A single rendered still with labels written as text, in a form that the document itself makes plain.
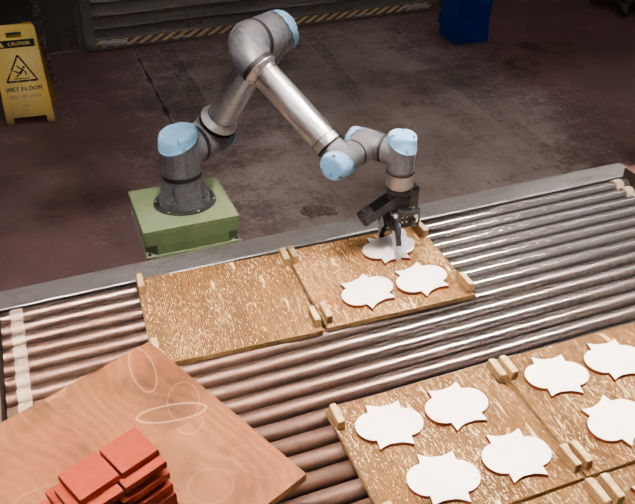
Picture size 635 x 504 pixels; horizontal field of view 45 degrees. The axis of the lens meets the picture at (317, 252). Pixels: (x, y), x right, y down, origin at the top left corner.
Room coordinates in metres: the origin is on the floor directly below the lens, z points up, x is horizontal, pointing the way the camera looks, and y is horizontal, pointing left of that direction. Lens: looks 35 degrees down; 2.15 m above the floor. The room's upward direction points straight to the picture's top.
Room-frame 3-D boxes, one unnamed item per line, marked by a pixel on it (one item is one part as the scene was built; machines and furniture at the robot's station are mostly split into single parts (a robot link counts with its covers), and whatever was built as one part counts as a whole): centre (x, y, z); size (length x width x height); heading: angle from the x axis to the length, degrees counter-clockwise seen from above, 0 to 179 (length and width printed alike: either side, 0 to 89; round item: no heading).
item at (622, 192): (1.80, -0.13, 0.90); 1.95 x 0.05 x 0.05; 111
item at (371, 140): (1.81, -0.12, 1.24); 0.11 x 0.11 x 0.08; 57
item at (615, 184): (1.85, -0.11, 0.90); 1.95 x 0.05 x 0.05; 111
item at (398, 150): (1.77, -0.22, 1.24); 0.09 x 0.08 x 0.11; 57
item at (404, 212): (1.77, -0.23, 1.08); 0.09 x 0.08 x 0.12; 109
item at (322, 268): (1.66, -0.16, 0.93); 0.41 x 0.35 x 0.02; 109
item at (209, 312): (1.53, 0.23, 0.93); 0.41 x 0.35 x 0.02; 108
